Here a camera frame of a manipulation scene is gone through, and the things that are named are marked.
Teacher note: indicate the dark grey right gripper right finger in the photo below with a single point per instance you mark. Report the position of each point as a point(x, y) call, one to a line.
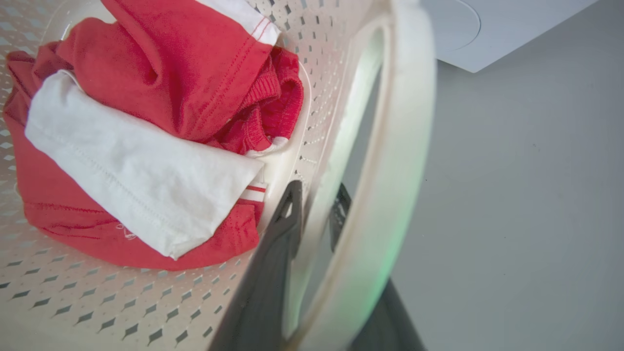
point(390, 326)

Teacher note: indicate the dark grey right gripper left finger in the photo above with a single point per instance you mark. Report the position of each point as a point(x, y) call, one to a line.
point(265, 282)

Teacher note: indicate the white perforated plastic laundry basket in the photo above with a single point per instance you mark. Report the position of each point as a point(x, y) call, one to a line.
point(122, 302)

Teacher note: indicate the red and white shirt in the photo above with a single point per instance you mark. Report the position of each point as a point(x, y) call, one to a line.
point(146, 161)

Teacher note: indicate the white washing machine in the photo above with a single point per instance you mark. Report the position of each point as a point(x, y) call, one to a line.
point(507, 29)

